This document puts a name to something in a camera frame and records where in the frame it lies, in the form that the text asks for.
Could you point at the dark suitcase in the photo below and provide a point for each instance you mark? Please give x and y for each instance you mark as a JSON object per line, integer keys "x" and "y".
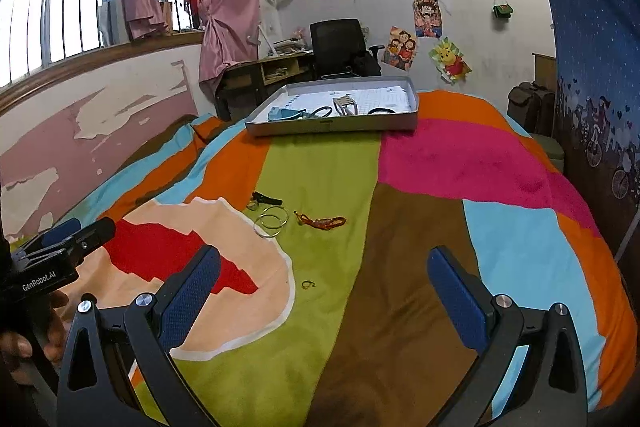
{"x": 530, "y": 107}

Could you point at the cartoon boy wall poster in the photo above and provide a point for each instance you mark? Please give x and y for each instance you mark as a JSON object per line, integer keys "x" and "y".
{"x": 428, "y": 18}

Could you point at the black office chair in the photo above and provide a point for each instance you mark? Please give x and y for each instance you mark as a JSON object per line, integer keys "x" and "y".
{"x": 335, "y": 47}

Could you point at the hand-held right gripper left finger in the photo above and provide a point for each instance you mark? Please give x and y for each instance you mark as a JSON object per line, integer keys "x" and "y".
{"x": 192, "y": 297}

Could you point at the blue patterned curtain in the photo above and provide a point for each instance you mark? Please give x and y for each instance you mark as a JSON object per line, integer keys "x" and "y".
{"x": 595, "y": 57}

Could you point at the person's left hand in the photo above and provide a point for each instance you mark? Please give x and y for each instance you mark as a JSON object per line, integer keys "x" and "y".
{"x": 57, "y": 327}

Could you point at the white desk lamp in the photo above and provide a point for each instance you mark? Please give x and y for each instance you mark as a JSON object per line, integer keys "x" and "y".
{"x": 265, "y": 39}

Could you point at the wooden board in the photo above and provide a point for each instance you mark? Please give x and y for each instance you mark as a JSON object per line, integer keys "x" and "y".
{"x": 545, "y": 69}

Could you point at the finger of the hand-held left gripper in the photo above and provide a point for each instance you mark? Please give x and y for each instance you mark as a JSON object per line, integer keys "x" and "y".
{"x": 90, "y": 234}
{"x": 57, "y": 231}

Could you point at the cartoon family wall poster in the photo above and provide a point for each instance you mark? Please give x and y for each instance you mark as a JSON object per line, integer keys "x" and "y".
{"x": 400, "y": 48}

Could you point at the yellow bear wall poster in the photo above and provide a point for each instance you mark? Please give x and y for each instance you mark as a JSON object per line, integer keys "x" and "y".
{"x": 450, "y": 59}

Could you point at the small green hanging bag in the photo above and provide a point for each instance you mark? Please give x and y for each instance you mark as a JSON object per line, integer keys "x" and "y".
{"x": 503, "y": 11}

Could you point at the stack of books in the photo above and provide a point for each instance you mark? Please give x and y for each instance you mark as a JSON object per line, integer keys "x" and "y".
{"x": 292, "y": 47}

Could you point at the white printed paper sheet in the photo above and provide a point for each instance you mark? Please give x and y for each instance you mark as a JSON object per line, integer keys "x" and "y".
{"x": 390, "y": 94}

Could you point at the light blue wrist watch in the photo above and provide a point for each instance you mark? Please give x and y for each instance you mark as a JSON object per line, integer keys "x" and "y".
{"x": 285, "y": 114}

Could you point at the silver comb hair clip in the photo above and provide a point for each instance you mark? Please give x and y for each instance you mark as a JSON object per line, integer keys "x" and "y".
{"x": 345, "y": 106}

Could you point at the grey cardboard box lid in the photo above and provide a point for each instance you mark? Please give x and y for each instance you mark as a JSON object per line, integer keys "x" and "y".
{"x": 330, "y": 127}

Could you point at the black beaded hair clip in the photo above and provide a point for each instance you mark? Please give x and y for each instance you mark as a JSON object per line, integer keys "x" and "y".
{"x": 265, "y": 199}

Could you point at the long pink tied curtain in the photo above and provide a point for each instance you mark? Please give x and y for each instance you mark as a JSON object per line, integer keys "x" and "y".
{"x": 225, "y": 7}

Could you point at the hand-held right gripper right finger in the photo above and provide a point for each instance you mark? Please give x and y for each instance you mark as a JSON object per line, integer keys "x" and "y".
{"x": 457, "y": 297}

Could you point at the dark wooden desk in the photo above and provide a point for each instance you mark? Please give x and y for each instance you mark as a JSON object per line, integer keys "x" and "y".
{"x": 260, "y": 79}

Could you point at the colourful striped blanket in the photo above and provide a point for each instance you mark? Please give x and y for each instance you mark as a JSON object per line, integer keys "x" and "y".
{"x": 400, "y": 207}

